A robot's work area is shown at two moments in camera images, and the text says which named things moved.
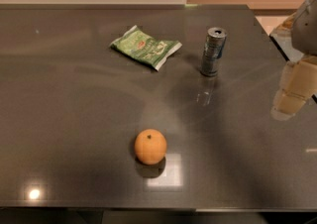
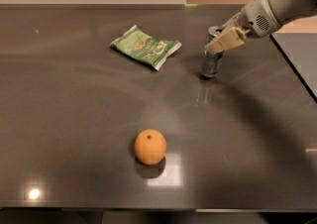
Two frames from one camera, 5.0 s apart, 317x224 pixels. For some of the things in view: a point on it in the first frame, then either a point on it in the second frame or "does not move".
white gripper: (306, 33) to (256, 18)
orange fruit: (151, 147) does not move
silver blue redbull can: (212, 52) does not move
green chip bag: (140, 46) does not move
